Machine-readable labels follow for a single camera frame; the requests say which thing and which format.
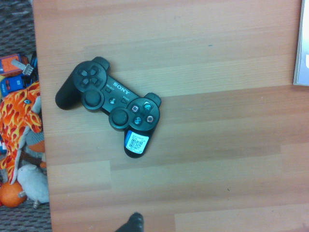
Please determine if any black Sony gamepad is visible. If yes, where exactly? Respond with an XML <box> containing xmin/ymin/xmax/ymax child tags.
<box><xmin>55</xmin><ymin>56</ymin><xmax>162</xmax><ymax>159</ymax></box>

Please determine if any grey wicker basket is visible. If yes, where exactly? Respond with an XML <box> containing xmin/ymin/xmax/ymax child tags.
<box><xmin>0</xmin><ymin>0</ymin><xmax>53</xmax><ymax>232</ymax></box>

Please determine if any white plush toy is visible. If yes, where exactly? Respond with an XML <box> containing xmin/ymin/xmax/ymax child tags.
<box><xmin>16</xmin><ymin>164</ymin><xmax>50</xmax><ymax>209</ymax></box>

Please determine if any orange toy truck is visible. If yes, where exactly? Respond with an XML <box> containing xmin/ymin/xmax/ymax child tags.
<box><xmin>0</xmin><ymin>53</ymin><xmax>33</xmax><ymax>78</ymax></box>

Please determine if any blue police toy car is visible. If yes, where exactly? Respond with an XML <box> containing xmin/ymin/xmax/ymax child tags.
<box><xmin>0</xmin><ymin>74</ymin><xmax>26</xmax><ymax>98</ymax></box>

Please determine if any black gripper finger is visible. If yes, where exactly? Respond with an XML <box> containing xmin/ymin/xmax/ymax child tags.
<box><xmin>115</xmin><ymin>212</ymin><xmax>145</xmax><ymax>232</ymax></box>

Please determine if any grey plush with brown belt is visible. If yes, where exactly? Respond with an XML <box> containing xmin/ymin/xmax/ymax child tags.
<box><xmin>20</xmin><ymin>96</ymin><xmax>47</xmax><ymax>170</ymax></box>

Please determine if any orange flame dolphin plush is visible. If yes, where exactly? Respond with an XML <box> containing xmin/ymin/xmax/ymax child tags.
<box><xmin>0</xmin><ymin>81</ymin><xmax>43</xmax><ymax>186</ymax></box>

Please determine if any orange ball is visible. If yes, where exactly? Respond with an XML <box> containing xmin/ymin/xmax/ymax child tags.
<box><xmin>0</xmin><ymin>181</ymin><xmax>28</xmax><ymax>208</ymax></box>

